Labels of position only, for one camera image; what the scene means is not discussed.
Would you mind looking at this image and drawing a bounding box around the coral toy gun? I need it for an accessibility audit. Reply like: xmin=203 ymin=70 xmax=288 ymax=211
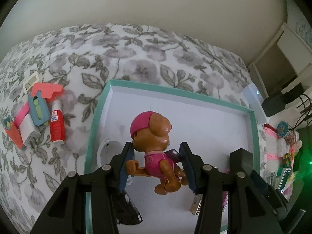
xmin=30 ymin=82 xmax=65 ymax=103

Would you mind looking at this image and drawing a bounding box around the grey floral blanket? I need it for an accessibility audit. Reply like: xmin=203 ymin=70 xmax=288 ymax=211
xmin=1 ymin=24 xmax=251 ymax=233

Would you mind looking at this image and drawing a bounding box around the white rectangular clip part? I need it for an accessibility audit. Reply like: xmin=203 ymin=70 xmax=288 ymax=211
xmin=23 ymin=71 xmax=41 ymax=94

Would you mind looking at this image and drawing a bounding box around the blue toy gun green slider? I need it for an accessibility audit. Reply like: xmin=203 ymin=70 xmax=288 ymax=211
xmin=28 ymin=90 xmax=50 ymax=126

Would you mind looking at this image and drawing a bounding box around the black cable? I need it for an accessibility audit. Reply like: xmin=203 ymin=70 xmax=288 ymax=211
xmin=280 ymin=90 xmax=312 ymax=131

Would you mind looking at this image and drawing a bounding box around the smartphone on stand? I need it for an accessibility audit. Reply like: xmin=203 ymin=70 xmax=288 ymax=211
xmin=277 ymin=167 xmax=293 ymax=193

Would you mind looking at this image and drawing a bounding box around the grey phone stand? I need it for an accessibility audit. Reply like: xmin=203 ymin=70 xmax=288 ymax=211
xmin=266 ymin=171 xmax=281 ymax=189

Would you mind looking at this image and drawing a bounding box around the glitter candy tube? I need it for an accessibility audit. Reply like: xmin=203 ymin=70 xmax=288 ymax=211
xmin=277 ymin=121 xmax=299 ymax=143

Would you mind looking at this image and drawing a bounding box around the pink plastic band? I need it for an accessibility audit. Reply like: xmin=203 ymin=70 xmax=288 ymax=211
xmin=14 ymin=102 xmax=30 ymax=127

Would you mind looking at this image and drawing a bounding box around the magenta lighter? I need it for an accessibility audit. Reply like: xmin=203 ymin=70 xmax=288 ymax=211
xmin=222 ymin=191 xmax=228 ymax=212

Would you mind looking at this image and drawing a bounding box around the orange blue toy knife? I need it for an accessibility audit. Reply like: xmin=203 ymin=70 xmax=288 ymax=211
xmin=3 ymin=115 xmax=26 ymax=150

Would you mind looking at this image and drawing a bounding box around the white charger block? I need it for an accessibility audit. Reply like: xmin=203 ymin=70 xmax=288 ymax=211
xmin=19 ymin=113 xmax=41 ymax=147

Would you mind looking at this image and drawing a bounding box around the white smartwatch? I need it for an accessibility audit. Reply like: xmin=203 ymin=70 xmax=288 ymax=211
xmin=96 ymin=139 xmax=123 ymax=167

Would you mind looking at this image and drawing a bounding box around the white small case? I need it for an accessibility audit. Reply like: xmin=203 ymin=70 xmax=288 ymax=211
xmin=277 ymin=138 xmax=289 ymax=157

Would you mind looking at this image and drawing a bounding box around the teal shallow cardboard tray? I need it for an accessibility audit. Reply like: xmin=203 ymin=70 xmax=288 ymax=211
xmin=84 ymin=80 xmax=260 ymax=233

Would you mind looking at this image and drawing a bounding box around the white power strip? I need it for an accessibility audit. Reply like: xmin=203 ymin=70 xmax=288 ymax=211
xmin=242 ymin=82 xmax=269 ymax=125

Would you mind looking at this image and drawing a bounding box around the black power adapter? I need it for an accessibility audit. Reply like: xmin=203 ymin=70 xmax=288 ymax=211
xmin=262 ymin=94 xmax=286 ymax=117

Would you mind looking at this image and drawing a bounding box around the black toy car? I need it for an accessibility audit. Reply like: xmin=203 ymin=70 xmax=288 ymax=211
xmin=113 ymin=190 xmax=143 ymax=226

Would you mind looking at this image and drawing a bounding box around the pink white crochet mat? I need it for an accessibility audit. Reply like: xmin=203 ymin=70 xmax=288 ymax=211
xmin=263 ymin=123 xmax=296 ymax=200

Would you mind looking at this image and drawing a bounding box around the colourful small toys pile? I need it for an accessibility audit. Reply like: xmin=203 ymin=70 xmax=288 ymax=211
xmin=278 ymin=140 xmax=302 ymax=175

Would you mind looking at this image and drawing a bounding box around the brown pink puppy toy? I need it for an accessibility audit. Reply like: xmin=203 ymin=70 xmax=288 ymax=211
xmin=126 ymin=111 xmax=188 ymax=195

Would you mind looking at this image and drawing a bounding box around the red glue bottle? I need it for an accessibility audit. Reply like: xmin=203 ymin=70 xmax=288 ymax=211
xmin=50 ymin=99 xmax=65 ymax=145

